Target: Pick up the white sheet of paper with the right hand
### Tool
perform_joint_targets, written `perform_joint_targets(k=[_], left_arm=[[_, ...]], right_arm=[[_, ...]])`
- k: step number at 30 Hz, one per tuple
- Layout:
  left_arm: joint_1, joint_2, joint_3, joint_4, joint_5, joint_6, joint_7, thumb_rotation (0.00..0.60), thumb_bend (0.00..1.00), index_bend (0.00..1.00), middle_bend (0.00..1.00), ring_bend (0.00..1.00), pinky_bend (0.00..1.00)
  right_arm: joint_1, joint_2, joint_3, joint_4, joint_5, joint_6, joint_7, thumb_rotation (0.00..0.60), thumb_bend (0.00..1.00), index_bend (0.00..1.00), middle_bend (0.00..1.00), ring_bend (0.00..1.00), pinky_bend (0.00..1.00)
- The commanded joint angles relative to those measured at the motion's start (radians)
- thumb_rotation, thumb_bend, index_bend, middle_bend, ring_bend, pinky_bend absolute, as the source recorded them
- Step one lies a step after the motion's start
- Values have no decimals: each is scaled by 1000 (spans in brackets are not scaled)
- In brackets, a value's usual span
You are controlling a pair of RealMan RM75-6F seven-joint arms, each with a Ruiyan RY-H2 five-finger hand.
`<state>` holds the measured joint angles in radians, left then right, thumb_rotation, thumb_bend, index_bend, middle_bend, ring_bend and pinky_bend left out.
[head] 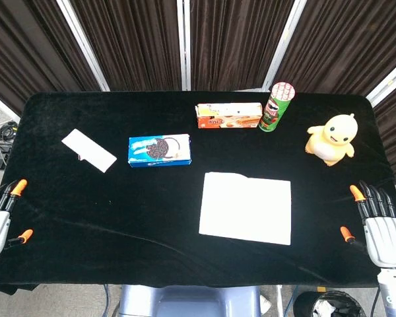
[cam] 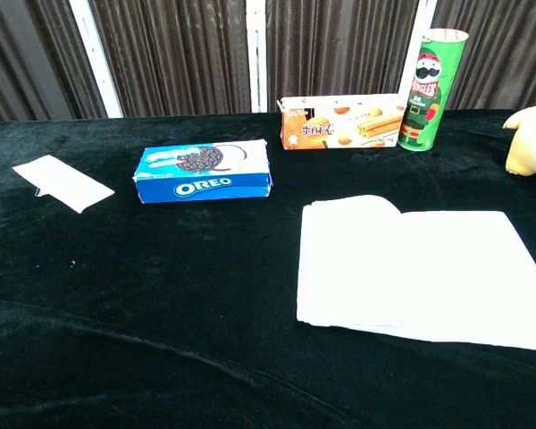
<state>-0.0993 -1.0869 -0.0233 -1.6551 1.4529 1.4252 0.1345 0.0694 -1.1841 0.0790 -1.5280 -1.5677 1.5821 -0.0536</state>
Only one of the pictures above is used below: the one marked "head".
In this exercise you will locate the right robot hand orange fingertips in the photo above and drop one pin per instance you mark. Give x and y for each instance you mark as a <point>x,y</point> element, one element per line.
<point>386,237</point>

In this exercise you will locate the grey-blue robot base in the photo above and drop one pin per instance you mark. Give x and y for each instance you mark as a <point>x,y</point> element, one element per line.
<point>191,302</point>

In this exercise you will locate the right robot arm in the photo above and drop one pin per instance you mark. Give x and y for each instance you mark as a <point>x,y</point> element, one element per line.
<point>394,290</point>

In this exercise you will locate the black trash bin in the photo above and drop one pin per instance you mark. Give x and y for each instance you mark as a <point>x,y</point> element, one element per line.
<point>326,305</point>

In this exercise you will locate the yellow duck plush toy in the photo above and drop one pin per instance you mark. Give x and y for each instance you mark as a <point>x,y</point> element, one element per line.
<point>331,138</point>

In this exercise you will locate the white paper slip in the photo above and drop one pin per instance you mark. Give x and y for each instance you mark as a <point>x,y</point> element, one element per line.
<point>89,150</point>

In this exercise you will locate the black velvet tablecloth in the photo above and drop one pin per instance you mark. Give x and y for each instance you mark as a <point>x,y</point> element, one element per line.
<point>135,214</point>

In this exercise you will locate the green Pringles can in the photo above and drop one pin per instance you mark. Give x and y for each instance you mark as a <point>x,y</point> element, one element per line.
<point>276,109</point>

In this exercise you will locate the blue Oreo cookie box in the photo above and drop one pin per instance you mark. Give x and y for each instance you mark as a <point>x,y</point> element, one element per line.
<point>160,150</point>

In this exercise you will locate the orange biscuit box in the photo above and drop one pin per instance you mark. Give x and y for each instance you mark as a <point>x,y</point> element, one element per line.
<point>229,115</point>

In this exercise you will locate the white screen frame post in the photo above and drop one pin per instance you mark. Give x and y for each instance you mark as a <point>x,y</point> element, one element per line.
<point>282,46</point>
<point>82,46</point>
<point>387,79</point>
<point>184,46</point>

